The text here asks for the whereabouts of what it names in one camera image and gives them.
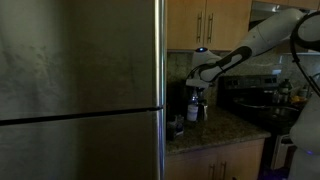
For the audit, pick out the black stove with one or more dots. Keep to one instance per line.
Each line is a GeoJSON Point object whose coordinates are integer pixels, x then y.
{"type": "Point", "coordinates": [253, 86]}

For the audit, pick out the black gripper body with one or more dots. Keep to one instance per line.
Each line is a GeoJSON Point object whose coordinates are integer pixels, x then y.
{"type": "Point", "coordinates": [199, 91]}

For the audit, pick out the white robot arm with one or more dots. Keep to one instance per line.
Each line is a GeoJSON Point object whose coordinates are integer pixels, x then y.
{"type": "Point", "coordinates": [266, 33]}

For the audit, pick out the wooden lower cabinet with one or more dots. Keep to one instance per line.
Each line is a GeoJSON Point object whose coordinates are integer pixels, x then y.
{"type": "Point", "coordinates": [243, 160]}

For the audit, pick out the white container with blue label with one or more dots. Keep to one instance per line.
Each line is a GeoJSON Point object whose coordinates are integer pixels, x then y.
{"type": "Point", "coordinates": [180, 126]}

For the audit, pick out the steel range hood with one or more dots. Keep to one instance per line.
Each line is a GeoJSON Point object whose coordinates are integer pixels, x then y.
{"type": "Point", "coordinates": [263, 11]}

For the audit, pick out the dark jar beside stove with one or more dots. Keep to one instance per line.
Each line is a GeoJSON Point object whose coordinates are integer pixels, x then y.
{"type": "Point", "coordinates": [285, 90]}

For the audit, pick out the glass bottle with white label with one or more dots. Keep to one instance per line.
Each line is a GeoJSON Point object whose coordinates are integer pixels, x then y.
{"type": "Point", "coordinates": [192, 113]}

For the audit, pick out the wooden upper cabinet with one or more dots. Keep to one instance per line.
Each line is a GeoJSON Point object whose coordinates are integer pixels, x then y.
{"type": "Point", "coordinates": [226, 23]}

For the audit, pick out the wooden cabinet above hood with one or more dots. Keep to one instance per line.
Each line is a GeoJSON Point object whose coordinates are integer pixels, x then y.
{"type": "Point", "coordinates": [300, 2]}

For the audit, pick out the stainless steel fridge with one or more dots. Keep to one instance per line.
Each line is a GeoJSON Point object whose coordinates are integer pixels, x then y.
{"type": "Point", "coordinates": [83, 66]}

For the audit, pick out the black air fryer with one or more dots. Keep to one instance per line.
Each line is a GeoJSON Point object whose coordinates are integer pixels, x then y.
{"type": "Point", "coordinates": [180, 100]}

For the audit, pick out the yellow items beside stove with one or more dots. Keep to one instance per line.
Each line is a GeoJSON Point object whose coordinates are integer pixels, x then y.
{"type": "Point", "coordinates": [299, 95]}

